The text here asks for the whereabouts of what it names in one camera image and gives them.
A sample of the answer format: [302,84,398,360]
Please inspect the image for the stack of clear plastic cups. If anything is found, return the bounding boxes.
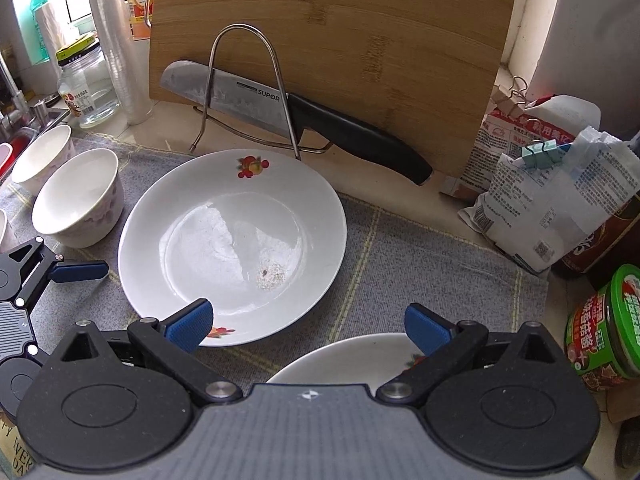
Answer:
[82,0,153,126]

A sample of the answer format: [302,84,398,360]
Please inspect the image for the short plastic wrap roll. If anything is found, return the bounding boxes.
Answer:
[36,2,81,68]

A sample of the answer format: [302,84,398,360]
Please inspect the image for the glass jar yellow-green lid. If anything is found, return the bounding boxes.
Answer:
[56,32,121,128]

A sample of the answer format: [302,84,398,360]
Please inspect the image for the beige binder clip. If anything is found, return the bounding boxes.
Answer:
[492,76,532,121]

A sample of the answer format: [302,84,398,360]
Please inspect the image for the white printed bag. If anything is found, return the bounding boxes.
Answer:
[457,127,640,276]

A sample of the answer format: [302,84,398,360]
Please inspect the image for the red white bag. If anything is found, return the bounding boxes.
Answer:
[460,94,601,201]

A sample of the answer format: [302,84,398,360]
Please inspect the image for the metal faucet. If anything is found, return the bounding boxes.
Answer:
[0,52,28,136]

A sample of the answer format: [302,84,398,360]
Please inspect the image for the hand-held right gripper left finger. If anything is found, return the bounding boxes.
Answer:
[57,299,242,404]

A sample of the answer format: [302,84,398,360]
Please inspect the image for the orange liquid bottle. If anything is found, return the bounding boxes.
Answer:
[122,0,161,41]

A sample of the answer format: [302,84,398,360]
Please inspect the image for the metal wire rack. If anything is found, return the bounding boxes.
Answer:
[189,22,333,161]

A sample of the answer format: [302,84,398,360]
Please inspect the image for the green-lid jar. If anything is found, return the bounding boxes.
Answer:
[565,264,640,393]

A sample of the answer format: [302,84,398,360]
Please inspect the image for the white fruit-print plate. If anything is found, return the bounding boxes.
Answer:
[117,149,348,347]
[265,332,453,386]

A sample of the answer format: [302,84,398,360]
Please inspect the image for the dark sauce bottle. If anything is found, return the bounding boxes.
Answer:
[560,130,640,281]

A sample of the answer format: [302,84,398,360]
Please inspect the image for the teal binder clip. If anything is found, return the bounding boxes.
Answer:
[520,142,559,166]

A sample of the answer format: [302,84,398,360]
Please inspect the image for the red basin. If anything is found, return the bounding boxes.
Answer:
[0,129,38,181]

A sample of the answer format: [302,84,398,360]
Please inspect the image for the bamboo cutting board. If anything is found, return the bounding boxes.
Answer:
[149,0,521,188]

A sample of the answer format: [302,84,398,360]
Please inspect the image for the blue grey checked towel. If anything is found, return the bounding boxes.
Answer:
[0,132,551,480]

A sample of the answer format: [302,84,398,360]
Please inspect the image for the white ceramic bowl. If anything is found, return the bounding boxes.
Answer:
[10,124,76,197]
[0,208,16,253]
[31,148,124,249]

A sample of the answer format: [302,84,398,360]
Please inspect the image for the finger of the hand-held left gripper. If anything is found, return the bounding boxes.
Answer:
[0,236,110,309]

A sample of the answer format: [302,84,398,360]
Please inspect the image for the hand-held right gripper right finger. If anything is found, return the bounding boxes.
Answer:
[375,303,559,404]

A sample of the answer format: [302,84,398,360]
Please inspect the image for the black-handled kitchen knife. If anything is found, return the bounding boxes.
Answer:
[160,60,434,187]

